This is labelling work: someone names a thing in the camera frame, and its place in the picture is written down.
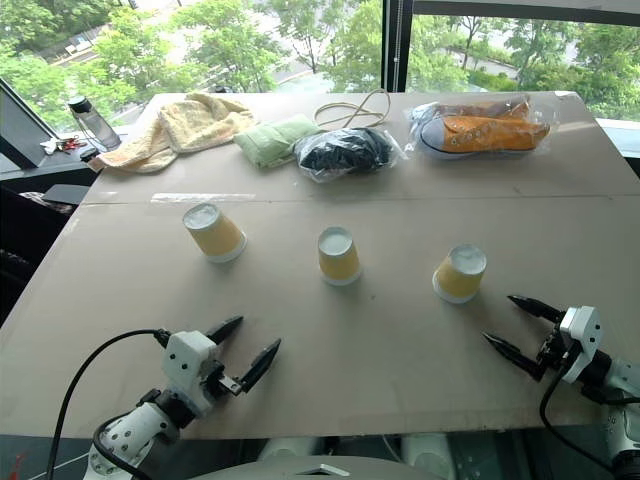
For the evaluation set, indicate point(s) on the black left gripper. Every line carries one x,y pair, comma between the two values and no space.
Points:
214,381

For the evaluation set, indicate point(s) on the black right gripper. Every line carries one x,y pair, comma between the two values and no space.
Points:
552,350

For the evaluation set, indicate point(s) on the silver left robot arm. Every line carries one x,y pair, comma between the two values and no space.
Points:
130,432

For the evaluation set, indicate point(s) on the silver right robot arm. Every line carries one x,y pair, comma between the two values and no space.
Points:
625,435

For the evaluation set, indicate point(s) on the white crumpled paper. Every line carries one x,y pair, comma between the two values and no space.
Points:
50,146

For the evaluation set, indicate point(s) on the yellow paper cup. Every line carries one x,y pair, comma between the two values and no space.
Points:
340,262
457,280
217,237

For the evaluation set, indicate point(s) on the silver robot torso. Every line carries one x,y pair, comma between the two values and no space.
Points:
320,470

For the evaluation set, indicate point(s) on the orange canvas sneaker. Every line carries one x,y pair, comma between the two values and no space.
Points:
495,135
482,107

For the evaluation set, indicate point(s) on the folded light green cloth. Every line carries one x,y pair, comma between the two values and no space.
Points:
270,140

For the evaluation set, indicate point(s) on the black item in plastic bag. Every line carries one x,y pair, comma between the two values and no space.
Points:
345,152

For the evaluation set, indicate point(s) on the clear plastic shoe bag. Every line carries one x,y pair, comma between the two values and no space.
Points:
547,112

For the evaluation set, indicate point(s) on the pale yellow towel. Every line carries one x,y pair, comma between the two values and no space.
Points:
190,127

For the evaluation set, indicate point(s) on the grey flat folder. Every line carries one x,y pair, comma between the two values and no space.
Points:
65,194

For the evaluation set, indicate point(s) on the small black object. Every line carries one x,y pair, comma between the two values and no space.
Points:
89,154

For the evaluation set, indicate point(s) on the clear bottle with black cap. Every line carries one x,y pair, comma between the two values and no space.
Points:
95,125

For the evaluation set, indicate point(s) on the black slanted panel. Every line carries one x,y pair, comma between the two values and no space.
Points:
22,135

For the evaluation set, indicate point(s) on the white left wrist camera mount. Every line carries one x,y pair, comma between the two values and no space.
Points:
187,357

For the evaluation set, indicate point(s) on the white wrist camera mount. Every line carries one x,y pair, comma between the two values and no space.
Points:
187,357
582,330

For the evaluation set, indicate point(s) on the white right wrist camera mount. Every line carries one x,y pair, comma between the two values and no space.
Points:
582,330

